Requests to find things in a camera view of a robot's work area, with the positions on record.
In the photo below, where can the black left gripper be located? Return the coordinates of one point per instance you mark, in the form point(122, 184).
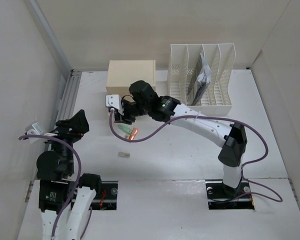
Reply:
point(79, 124)

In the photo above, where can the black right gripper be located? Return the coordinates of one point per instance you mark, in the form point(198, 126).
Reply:
point(124, 113)

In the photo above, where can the grey setup guide booklet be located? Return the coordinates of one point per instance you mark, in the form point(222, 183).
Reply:
point(200, 81)

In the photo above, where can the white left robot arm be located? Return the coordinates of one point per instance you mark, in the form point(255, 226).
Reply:
point(65, 205)

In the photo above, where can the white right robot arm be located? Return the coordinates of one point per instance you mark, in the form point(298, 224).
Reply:
point(229, 135)

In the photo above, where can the green highlighter pen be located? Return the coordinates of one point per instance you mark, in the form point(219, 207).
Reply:
point(124, 128)

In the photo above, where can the orange highlighter pen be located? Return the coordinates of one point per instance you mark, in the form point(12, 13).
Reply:
point(133, 134)

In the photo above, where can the small beige eraser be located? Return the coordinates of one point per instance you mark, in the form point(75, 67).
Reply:
point(124, 154)

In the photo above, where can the cream wooden drawer cabinet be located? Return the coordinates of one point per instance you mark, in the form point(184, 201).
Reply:
point(123, 73)

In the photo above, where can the white perforated file organizer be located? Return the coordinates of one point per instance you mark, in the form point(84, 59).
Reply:
point(182, 61)

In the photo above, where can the aluminium rail frame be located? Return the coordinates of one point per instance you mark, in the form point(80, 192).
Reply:
point(65, 83)

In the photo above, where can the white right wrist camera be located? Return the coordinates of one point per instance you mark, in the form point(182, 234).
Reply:
point(114, 101)

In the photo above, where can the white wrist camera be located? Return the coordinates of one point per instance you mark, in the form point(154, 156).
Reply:
point(114, 101)
point(35, 129)

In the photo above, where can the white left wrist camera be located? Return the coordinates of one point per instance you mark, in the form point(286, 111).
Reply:
point(35, 129)

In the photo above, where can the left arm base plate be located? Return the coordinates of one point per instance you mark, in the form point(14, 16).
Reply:
point(106, 200)

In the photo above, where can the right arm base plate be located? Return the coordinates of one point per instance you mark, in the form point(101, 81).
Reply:
point(223, 197)

